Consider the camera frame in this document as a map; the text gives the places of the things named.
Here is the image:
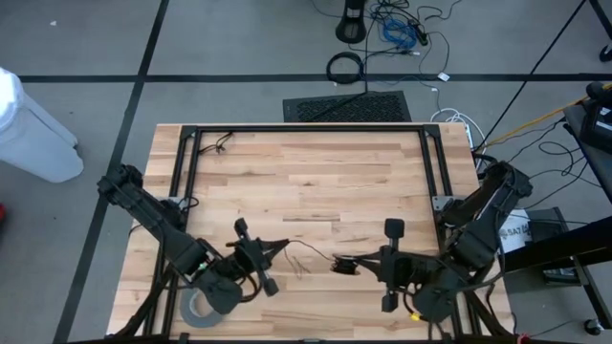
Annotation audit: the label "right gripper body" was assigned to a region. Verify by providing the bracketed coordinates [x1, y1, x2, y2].
[379, 218, 432, 313]

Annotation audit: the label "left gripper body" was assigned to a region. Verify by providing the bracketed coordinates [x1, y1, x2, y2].
[228, 217, 281, 298]

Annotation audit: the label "black cord spool white labels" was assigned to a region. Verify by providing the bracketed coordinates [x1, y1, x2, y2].
[330, 254, 361, 276]

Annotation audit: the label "thin dark cord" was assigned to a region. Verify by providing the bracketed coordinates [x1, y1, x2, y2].
[282, 238, 339, 281]

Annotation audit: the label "black equipment cart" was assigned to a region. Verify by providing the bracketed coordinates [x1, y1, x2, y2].
[496, 102, 612, 331]

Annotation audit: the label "black floor mat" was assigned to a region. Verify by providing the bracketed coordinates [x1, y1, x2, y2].
[282, 90, 413, 123]

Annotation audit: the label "black power strip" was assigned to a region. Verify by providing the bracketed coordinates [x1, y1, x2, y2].
[408, 18, 430, 48]

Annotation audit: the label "black electronic device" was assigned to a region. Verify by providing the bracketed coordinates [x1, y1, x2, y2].
[585, 80, 612, 154]

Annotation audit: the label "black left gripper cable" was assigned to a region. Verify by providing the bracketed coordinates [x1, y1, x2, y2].
[237, 271, 263, 304]

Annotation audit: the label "grey duct tape roll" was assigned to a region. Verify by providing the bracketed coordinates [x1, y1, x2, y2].
[179, 288, 226, 329]

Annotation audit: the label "brown cable with plug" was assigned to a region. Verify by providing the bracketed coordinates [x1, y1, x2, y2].
[484, 281, 498, 316]

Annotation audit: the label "small black cable bundle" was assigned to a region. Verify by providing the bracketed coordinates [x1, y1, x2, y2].
[197, 131, 235, 156]

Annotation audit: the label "black aluminium table frame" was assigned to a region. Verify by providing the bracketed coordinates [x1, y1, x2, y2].
[107, 123, 515, 344]

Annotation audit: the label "white power strip with cable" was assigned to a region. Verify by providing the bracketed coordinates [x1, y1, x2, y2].
[428, 108, 488, 172]

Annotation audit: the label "coiled black floor cable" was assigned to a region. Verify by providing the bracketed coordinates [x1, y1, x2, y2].
[325, 51, 365, 86]

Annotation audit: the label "yellow floor cable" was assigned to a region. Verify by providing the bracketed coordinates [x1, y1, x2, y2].
[482, 81, 612, 147]

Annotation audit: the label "coiled blue cable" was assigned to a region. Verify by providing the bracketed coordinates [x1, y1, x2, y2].
[382, 17, 418, 50]

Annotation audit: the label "black hanging cable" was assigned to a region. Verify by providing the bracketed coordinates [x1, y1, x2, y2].
[471, 0, 588, 153]

